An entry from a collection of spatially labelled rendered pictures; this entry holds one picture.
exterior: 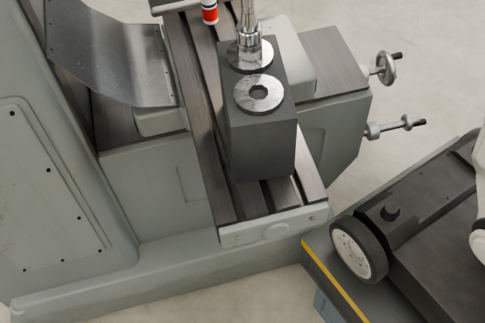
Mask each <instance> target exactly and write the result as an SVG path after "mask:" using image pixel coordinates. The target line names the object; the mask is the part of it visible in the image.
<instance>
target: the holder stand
mask: <svg viewBox="0 0 485 323"><path fill-rule="evenodd" d="M216 46H217V58H218V64H219V76H220V82H221V89H222V101H223V106H224V114H225V119H226V124H227V132H228V137H229V143H230V151H231V155H232V164H233V169H234V173H235V181H236V183H242V182H251V181H256V180H266V179H271V178H276V177H286V176H291V175H293V174H294V164H295V154H296V143H297V124H298V116H297V111H296V108H295V106H294V100H293V97H292V93H291V89H290V87H289V82H288V79H287V74H286V71H285V68H284V64H283V60H282V57H281V53H280V50H279V45H278V42H277V39H276V35H275V34H272V35H262V46H263V54H262V56H261V57H260V58H259V59H258V60H257V61H252V62H247V61H243V60H241V59H240V58H239V57H238V54H237V39H234V40H224V41H219V42H217V43H216Z"/></svg>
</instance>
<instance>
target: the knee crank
mask: <svg viewBox="0 0 485 323"><path fill-rule="evenodd" d="M426 123H427V121H426V119H424V118H422V119H420V118H419V116H416V117H413V118H412V117H411V116H410V115H408V114H403V115H402V116H401V120H399V121H395V122H392V123H387V124H384V125H378V124H377V123H376V122H375V121H372V122H368V123H366V126H365V130H364V135H363V137H365V136H366V138H367V140H368V141H374V140H377V139H379V138H380V133H382V132H386V131H390V130H395V129H398V128H403V129H404V130H405V131H410V130H412V128H413V127H416V126H420V125H426Z"/></svg>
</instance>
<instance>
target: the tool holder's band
mask: <svg viewBox="0 0 485 323"><path fill-rule="evenodd" d="M236 33H237V35H238V36H239V37H241V38H242V39H246V40H251V39H254V38H257V37H258V36H259V35H260V34H261V33H262V24H261V23H260V22H259V21H258V23H257V25H256V26H255V28H254V29H252V30H244V29H243V27H242V26H241V25H240V22H238V23H237V25H236Z"/></svg>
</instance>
